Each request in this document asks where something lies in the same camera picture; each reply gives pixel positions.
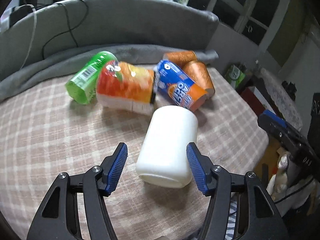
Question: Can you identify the green paper shopping bag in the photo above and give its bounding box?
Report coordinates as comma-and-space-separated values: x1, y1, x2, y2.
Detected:
225, 64, 246, 89

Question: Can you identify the green plastic cup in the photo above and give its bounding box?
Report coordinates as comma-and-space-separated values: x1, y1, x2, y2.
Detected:
65, 51, 117, 105

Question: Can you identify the black power adapter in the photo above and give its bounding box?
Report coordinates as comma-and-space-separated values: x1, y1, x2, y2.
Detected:
9, 4, 34, 28

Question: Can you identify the white window frame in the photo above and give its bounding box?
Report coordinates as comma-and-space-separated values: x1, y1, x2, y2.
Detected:
192, 0, 293, 53

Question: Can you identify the copper paper cup front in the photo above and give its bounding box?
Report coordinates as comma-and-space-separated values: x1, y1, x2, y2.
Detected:
182, 60, 215, 98

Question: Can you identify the white plastic cup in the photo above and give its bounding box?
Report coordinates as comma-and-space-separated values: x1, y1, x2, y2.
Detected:
136, 105, 198, 189

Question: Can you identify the red cardboard box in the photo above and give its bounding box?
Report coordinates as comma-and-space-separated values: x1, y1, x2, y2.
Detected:
240, 86, 284, 118

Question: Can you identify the grey rolled blanket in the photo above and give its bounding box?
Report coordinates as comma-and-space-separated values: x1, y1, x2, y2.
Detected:
0, 44, 220, 103

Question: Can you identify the grey sofa back cushion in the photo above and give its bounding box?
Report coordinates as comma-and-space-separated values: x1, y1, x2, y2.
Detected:
1, 0, 219, 79

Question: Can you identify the blue orange printed cup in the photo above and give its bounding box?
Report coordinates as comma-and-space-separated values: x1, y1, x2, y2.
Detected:
155, 60, 208, 112

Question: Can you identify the white power strip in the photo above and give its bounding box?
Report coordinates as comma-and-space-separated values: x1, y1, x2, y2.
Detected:
0, 8, 12, 32

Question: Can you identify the white cable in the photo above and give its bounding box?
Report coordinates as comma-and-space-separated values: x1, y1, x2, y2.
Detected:
19, 4, 38, 69

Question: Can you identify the copper paper cup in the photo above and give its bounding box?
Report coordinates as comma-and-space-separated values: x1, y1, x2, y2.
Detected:
182, 60, 215, 98
162, 50, 197, 68

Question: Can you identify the gloved right hand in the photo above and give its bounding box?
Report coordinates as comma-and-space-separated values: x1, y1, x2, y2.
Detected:
267, 151, 316, 216

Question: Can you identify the copper paper cup rear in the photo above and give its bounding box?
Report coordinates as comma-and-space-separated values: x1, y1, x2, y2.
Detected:
162, 50, 197, 68

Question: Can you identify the plaid pink cushion cover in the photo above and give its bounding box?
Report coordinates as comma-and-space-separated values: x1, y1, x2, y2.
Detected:
1, 69, 268, 239

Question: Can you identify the red orange printed cup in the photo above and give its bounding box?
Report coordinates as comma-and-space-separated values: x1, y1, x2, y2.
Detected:
96, 60, 159, 115

